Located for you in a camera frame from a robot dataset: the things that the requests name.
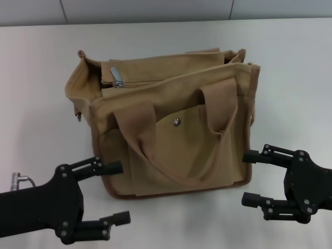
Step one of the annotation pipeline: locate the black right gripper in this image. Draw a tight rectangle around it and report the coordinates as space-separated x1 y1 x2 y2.
241 144 332 224

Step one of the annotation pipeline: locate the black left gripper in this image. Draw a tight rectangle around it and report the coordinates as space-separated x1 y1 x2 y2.
0 155 131 246

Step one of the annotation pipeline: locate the khaki canvas food bag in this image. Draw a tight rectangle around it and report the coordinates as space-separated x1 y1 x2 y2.
64 47 261 200

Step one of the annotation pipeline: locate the silver connector with cable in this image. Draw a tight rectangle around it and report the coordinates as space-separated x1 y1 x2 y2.
10 173 40 192

